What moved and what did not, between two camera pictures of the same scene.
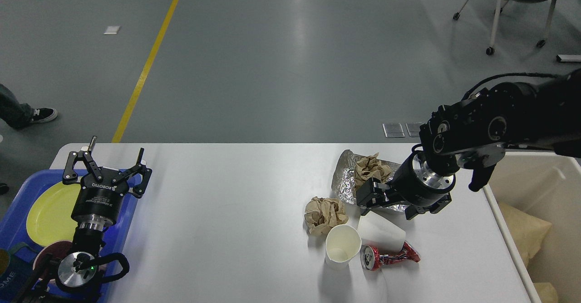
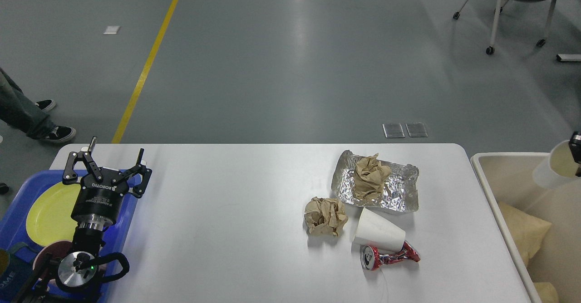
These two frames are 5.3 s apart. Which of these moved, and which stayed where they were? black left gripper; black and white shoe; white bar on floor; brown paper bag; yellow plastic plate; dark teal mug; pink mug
Moved: black and white shoe
Stayed: yellow plastic plate; dark teal mug; pink mug; black left gripper; white bar on floor; brown paper bag
